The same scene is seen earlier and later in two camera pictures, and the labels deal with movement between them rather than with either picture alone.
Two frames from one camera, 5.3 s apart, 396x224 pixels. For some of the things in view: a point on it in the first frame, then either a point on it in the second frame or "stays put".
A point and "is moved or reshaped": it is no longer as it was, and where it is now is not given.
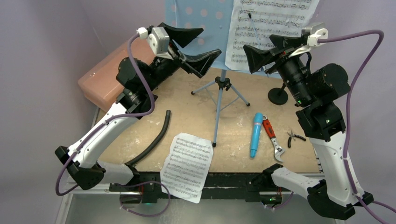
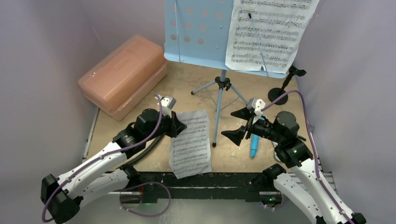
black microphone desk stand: [278, 96] stays put
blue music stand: [215, 17] stays put
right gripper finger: [257, 59] -> [236, 136]
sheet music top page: [256, 20] stays put
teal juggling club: [258, 121] stays put
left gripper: [198, 64] -> [176, 126]
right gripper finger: [281, 42] -> [244, 114]
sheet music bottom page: [185, 167] is moved or reshaped
